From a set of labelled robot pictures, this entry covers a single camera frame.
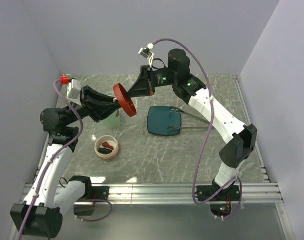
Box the teal square plate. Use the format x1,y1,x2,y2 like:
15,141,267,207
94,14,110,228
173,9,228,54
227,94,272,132
147,106,181,136

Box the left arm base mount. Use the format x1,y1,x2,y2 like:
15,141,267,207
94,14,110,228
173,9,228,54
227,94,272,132
73,185,109,217

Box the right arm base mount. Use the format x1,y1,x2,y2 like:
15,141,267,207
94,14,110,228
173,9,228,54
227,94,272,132
194,183,242,219

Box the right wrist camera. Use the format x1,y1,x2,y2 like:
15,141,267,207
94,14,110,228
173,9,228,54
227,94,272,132
138,43,154,69

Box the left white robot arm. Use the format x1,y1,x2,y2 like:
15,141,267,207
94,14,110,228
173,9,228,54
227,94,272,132
10,86,121,239

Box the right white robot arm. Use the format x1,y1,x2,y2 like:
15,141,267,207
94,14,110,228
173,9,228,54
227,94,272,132
127,46,257,200

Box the red round lid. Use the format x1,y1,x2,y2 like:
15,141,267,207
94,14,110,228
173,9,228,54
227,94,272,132
113,83,137,117

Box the black spiky toy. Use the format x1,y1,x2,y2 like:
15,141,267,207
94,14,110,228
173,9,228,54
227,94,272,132
97,147,113,155

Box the aluminium rail frame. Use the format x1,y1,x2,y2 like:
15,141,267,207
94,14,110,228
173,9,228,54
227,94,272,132
7,74,296,240

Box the green cylindrical lunch container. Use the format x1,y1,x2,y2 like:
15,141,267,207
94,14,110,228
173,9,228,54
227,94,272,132
102,110,121,129

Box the cream inner bowl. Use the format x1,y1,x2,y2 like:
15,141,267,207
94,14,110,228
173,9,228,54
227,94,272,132
94,135,119,160

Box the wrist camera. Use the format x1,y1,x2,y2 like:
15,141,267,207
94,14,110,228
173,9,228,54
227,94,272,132
66,78,81,104
138,43,154,69

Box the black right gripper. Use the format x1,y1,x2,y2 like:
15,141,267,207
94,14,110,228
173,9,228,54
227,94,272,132
125,65,177,99

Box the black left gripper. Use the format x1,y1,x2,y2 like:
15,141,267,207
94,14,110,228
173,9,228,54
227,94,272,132
63,85,123,125

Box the steel serving tongs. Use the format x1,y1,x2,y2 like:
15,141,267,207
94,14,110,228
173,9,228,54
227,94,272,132
167,106,210,130

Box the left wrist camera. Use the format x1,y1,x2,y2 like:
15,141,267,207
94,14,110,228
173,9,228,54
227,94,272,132
66,78,81,104

